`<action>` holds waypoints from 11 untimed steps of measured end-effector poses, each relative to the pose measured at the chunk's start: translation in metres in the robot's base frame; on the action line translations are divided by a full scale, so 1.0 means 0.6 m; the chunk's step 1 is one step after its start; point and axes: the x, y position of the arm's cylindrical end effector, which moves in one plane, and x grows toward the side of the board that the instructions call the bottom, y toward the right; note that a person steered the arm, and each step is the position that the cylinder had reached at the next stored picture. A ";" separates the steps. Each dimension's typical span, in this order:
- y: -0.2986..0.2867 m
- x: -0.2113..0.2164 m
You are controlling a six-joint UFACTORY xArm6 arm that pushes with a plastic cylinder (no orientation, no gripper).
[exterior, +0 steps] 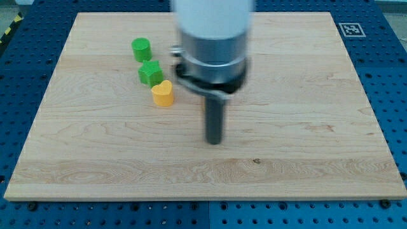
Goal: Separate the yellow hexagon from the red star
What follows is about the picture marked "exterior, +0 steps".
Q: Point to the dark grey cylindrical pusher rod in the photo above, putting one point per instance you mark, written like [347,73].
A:
[214,114]

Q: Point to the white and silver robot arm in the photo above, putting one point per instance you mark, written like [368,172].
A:
[212,52]

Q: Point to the green star block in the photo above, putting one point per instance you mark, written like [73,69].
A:
[150,73]

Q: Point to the yellow heart block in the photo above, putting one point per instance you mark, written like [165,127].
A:
[163,94]

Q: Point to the light wooden board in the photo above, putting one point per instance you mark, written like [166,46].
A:
[301,128]

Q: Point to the green cylinder block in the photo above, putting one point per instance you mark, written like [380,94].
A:
[141,49]

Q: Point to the white fiducial marker tag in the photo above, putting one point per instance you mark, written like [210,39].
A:
[352,30]

